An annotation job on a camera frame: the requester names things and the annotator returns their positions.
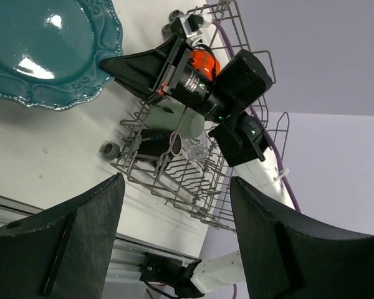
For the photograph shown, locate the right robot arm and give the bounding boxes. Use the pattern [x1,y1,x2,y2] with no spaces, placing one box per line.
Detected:
[100,36,272,167]

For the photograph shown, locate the clear plastic glass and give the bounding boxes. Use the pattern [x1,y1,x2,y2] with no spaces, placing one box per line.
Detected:
[183,133,209,162]

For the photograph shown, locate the grey wire dish rack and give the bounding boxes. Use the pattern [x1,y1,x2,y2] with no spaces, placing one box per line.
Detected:
[103,1,294,230]

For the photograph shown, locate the teal scalloped plate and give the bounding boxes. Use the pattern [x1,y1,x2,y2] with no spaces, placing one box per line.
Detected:
[0,1,123,111]

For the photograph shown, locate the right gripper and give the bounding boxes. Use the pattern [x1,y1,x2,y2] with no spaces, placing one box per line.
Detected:
[100,35,228,121]

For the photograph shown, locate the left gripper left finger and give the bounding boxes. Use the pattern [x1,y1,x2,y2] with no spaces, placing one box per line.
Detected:
[0,173,125,298]

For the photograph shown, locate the aluminium extrusion rail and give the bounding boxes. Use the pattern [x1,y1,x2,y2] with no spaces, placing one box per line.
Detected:
[0,191,200,299]

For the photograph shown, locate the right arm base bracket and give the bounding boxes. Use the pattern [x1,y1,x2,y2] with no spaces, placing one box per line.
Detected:
[140,254,189,289]

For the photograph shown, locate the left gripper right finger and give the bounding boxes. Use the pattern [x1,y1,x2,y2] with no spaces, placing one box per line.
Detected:
[230,177,374,298]

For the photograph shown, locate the dark brown mug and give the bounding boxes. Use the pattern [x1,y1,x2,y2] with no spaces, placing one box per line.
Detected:
[138,129,182,158]

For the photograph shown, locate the green plastic cup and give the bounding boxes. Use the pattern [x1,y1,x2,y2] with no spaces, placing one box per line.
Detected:
[146,102,205,139]

